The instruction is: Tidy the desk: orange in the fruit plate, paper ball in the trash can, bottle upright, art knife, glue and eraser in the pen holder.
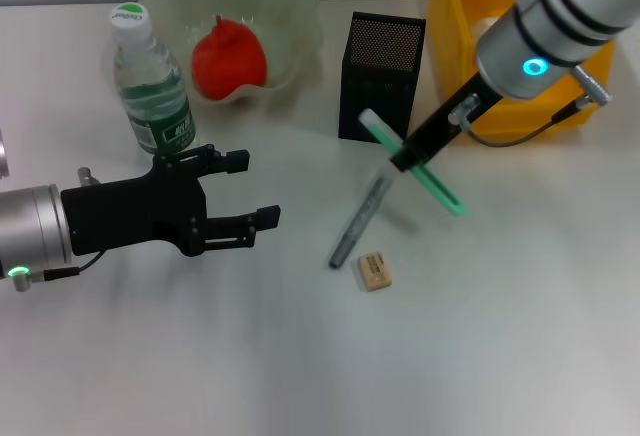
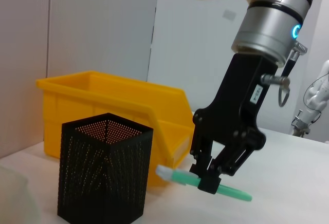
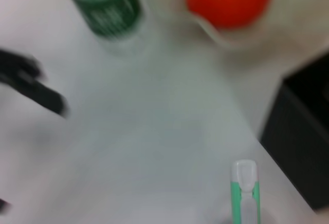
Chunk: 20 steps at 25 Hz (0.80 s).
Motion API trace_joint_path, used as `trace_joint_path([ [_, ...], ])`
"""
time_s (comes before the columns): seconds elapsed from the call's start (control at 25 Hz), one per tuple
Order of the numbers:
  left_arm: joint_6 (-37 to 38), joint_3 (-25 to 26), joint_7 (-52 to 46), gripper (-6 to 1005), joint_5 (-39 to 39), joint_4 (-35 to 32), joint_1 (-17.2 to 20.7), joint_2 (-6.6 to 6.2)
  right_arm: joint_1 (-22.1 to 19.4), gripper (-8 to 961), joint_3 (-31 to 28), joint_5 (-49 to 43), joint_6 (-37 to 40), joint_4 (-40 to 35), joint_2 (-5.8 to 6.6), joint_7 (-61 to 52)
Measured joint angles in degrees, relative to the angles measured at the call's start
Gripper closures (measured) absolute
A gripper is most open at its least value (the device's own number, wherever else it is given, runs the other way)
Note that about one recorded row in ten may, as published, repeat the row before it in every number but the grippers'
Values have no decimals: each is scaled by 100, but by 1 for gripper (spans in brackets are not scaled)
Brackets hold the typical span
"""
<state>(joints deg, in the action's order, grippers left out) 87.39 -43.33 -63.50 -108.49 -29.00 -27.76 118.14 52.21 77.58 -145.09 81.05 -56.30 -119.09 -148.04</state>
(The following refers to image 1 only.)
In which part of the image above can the pale green glass fruit bowl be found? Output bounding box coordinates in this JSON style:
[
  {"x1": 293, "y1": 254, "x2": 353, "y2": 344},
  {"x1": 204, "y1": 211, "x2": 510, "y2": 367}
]
[{"x1": 137, "y1": 0, "x2": 324, "y2": 113}]

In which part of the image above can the beige eraser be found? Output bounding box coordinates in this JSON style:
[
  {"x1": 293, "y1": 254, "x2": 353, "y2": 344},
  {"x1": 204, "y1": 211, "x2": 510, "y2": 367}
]
[{"x1": 357, "y1": 252, "x2": 394, "y2": 292}]

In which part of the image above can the clear bottle with green label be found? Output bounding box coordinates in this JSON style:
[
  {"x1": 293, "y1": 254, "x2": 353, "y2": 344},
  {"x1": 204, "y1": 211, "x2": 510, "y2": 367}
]
[{"x1": 108, "y1": 1, "x2": 200, "y2": 157}]

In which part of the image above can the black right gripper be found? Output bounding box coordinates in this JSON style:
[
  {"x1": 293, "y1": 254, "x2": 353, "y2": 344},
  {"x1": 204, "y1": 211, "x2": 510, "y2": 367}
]
[{"x1": 389, "y1": 73, "x2": 505, "y2": 174}]

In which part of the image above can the mint green utility knife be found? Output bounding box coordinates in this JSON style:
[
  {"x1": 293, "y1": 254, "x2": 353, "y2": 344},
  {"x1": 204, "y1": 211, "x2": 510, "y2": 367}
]
[{"x1": 358, "y1": 108, "x2": 470, "y2": 219}]

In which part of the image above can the red-orange fruit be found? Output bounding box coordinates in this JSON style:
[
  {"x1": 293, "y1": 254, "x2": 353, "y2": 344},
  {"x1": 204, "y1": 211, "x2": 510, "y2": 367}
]
[{"x1": 191, "y1": 14, "x2": 268, "y2": 101}]

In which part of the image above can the white paper ball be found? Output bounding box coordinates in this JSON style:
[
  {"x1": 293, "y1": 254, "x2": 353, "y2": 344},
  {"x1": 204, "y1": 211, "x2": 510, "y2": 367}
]
[{"x1": 474, "y1": 14, "x2": 501, "y2": 40}]

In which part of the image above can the yellow plastic bin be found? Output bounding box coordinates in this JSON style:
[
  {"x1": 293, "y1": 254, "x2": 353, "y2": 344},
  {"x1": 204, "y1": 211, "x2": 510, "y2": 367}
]
[{"x1": 427, "y1": 0, "x2": 616, "y2": 141}]

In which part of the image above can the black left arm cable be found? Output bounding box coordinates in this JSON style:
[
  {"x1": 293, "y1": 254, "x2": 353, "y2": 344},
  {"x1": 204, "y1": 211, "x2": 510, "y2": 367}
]
[{"x1": 12, "y1": 250, "x2": 109, "y2": 292}]

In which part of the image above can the black mesh pen holder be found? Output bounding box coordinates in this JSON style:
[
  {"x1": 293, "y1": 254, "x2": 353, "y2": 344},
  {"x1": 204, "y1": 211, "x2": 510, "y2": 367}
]
[{"x1": 337, "y1": 10, "x2": 427, "y2": 147}]

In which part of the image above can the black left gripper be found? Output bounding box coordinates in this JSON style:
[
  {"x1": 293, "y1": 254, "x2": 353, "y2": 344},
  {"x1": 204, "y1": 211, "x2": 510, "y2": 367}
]
[{"x1": 59, "y1": 144, "x2": 281, "y2": 257}]

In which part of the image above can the grey pen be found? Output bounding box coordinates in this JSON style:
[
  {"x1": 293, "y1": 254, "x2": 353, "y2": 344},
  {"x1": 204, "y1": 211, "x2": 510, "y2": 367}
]
[{"x1": 328, "y1": 163, "x2": 397, "y2": 270}]

